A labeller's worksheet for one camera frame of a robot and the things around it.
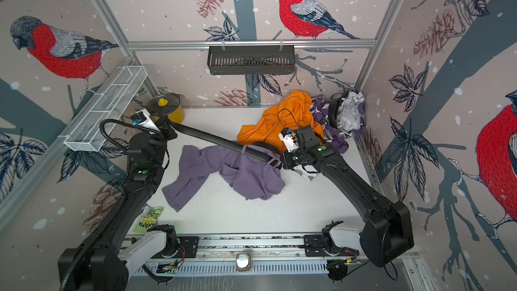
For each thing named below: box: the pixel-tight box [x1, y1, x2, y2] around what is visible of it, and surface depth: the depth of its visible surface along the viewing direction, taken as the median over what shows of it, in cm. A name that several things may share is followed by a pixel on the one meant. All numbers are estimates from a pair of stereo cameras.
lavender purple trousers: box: [161, 144, 286, 213], surface depth 87 cm
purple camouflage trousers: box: [309, 89, 366, 154], surface depth 109 cm
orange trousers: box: [237, 90, 325, 152], surface depth 109 cm
